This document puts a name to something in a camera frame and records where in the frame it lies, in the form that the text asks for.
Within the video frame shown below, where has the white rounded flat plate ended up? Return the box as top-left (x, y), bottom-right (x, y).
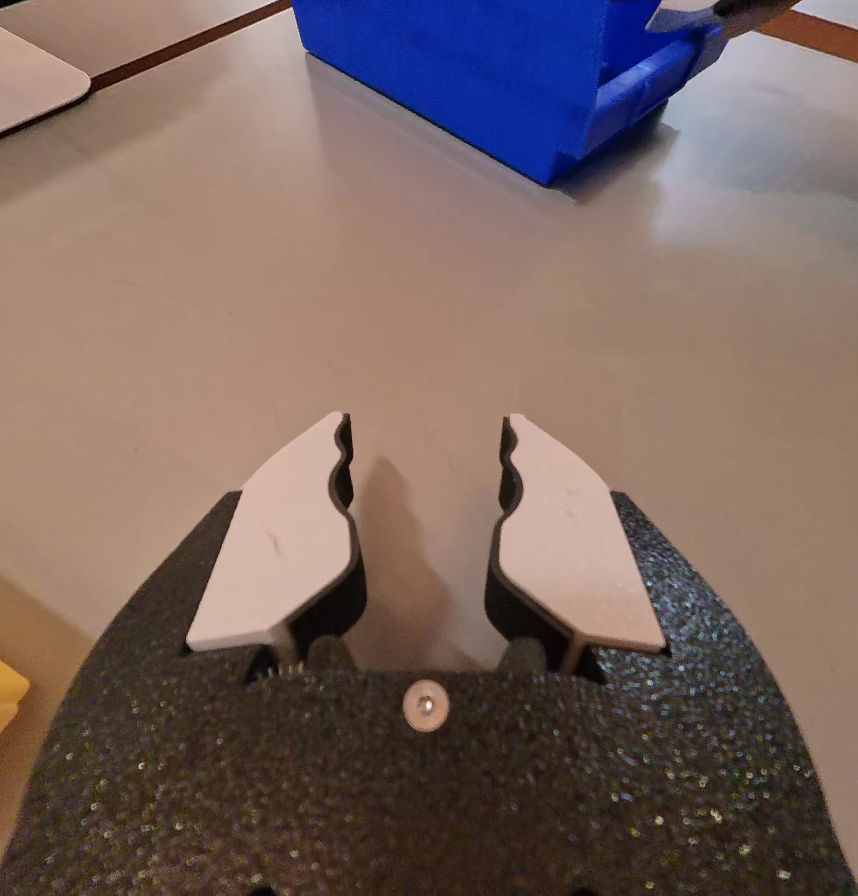
top-left (0, 21), bottom-right (92, 145)

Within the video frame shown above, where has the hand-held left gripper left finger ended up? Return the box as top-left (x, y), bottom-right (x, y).
top-left (185, 412), bottom-right (367, 659)

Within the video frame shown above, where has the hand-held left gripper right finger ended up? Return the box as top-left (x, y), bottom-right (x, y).
top-left (485, 413), bottom-right (667, 674)

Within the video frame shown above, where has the blue plastic bin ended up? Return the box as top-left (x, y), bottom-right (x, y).
top-left (291, 0), bottom-right (727, 187)

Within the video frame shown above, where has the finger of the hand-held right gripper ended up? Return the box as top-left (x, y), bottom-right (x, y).
top-left (645, 0), bottom-right (801, 37)

